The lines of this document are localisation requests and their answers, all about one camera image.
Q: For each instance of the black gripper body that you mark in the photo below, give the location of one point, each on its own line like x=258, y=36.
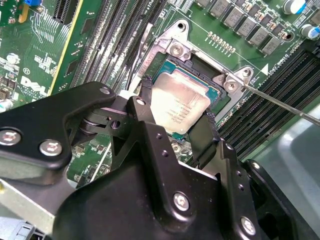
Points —
x=112, y=212

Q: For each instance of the silver CPU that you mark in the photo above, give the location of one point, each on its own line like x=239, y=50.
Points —
x=180, y=100

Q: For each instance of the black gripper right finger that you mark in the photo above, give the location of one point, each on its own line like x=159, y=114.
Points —
x=207, y=145

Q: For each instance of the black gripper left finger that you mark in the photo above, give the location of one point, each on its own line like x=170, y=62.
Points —
x=37, y=130

